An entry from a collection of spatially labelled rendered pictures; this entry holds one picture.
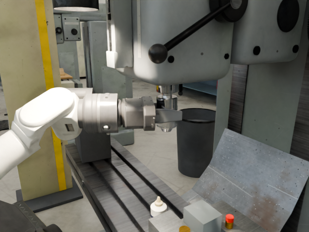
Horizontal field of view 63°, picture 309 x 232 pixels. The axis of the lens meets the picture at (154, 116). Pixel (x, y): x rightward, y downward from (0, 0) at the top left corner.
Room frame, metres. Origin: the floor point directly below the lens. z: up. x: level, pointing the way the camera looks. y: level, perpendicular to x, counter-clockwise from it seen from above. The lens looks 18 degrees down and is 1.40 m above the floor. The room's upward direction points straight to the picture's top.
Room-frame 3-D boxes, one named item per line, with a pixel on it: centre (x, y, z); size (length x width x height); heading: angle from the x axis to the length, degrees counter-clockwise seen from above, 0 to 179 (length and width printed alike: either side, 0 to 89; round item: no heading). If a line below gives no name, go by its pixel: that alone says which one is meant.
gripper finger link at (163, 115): (0.52, -0.03, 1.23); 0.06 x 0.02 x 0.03; 96
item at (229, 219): (0.43, -0.15, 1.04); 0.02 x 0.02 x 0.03
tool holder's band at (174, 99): (0.55, -0.03, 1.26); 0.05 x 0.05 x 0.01
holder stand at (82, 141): (1.03, 0.28, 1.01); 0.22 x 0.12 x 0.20; 24
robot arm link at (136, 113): (0.55, 0.06, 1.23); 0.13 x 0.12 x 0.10; 6
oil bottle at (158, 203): (0.53, -0.01, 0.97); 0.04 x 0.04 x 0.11
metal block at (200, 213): (0.44, -0.10, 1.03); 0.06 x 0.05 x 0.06; 33
